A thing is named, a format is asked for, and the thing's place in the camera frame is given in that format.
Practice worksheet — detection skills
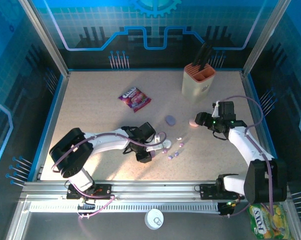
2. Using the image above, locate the purple berries candy bag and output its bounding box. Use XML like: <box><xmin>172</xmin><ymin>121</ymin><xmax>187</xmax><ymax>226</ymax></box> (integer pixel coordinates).
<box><xmin>117</xmin><ymin>86</ymin><xmax>152</xmax><ymax>114</ymax></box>

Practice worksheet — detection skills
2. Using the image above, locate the white can lid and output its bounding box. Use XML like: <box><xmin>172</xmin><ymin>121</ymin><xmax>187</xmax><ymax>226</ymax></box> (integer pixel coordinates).
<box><xmin>144</xmin><ymin>209</ymin><xmax>165</xmax><ymax>230</ymax></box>

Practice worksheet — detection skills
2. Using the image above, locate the green yellow candy bag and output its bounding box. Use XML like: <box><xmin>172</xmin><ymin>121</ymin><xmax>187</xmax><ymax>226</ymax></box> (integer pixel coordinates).
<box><xmin>247</xmin><ymin>203</ymin><xmax>296</xmax><ymax>240</ymax></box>

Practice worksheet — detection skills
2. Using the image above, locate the white slotted cable duct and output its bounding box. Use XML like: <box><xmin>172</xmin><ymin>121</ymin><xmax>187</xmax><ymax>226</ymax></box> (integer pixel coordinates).
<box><xmin>27</xmin><ymin>202</ymin><xmax>223</xmax><ymax>214</ymax></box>

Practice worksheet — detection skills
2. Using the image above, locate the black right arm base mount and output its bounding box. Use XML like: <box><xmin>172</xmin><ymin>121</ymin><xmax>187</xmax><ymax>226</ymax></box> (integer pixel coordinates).
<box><xmin>199</xmin><ymin>183</ymin><xmax>246</xmax><ymax>201</ymax></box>

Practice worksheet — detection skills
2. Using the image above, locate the aluminium frame post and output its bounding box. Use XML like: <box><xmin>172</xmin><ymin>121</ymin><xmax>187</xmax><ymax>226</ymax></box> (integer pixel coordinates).
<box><xmin>18</xmin><ymin>0</ymin><xmax>71</xmax><ymax>77</ymax></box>
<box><xmin>241</xmin><ymin>0</ymin><xmax>293</xmax><ymax>76</ymax></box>

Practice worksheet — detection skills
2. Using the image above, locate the black handled knife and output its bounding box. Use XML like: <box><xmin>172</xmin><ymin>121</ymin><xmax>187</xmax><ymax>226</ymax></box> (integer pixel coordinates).
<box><xmin>191</xmin><ymin>42</ymin><xmax>208</xmax><ymax>67</ymax></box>
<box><xmin>199</xmin><ymin>44</ymin><xmax>214</xmax><ymax>71</ymax></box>

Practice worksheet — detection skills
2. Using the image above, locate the aluminium table side rail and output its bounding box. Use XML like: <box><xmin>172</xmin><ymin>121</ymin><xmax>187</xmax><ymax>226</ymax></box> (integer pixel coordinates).
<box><xmin>36</xmin><ymin>71</ymin><xmax>71</xmax><ymax>181</ymax></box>

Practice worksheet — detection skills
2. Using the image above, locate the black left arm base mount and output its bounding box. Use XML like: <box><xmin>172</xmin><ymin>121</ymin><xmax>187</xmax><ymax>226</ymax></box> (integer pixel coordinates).
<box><xmin>66</xmin><ymin>183</ymin><xmax>113</xmax><ymax>201</ymax></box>

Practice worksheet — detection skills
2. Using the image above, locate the long aluminium mounting rail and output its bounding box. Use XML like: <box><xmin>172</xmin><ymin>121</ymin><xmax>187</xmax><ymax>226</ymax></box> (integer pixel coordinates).
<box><xmin>20</xmin><ymin>180</ymin><xmax>293</xmax><ymax>201</ymax></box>

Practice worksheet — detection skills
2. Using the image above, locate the beige orange knife block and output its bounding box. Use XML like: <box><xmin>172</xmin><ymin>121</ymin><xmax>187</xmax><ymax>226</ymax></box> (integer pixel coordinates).
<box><xmin>181</xmin><ymin>62</ymin><xmax>217</xmax><ymax>106</ymax></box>

